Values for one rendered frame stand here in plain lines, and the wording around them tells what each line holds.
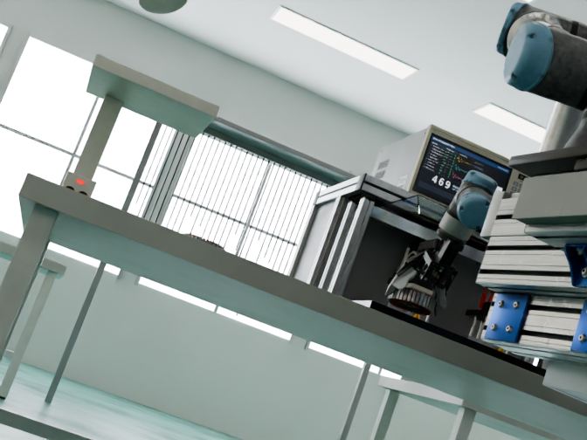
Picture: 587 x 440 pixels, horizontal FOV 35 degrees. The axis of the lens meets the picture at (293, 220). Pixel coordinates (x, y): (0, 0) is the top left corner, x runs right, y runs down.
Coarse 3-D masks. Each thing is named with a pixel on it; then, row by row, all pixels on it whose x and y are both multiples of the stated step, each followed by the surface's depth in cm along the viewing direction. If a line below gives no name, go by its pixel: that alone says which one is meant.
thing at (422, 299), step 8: (408, 288) 220; (392, 296) 221; (400, 296) 219; (408, 296) 219; (416, 296) 219; (424, 296) 219; (392, 304) 225; (400, 304) 226; (408, 304) 219; (416, 304) 218; (424, 304) 219; (432, 304) 220; (416, 312) 226; (424, 312) 224; (432, 312) 222
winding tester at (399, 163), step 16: (432, 128) 254; (400, 144) 274; (416, 144) 260; (464, 144) 256; (384, 160) 282; (400, 160) 268; (416, 160) 255; (496, 160) 258; (384, 176) 276; (400, 176) 262; (416, 176) 251; (512, 176) 259; (528, 176) 260; (416, 192) 251; (512, 192) 259
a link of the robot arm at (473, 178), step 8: (472, 176) 210; (480, 176) 209; (488, 176) 214; (464, 184) 211; (472, 184) 209; (480, 184) 208; (488, 184) 209; (496, 184) 211; (488, 192) 209; (456, 200) 210; (448, 208) 214; (456, 216) 212
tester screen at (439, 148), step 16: (432, 144) 253; (448, 144) 255; (432, 160) 253; (448, 160) 254; (464, 160) 256; (480, 160) 257; (448, 176) 254; (464, 176) 255; (496, 176) 258; (432, 192) 252; (448, 192) 253
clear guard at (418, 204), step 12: (384, 204) 247; (396, 204) 242; (408, 204) 238; (420, 204) 223; (432, 204) 226; (408, 216) 250; (420, 216) 245; (432, 216) 222; (432, 228) 253; (480, 240) 224
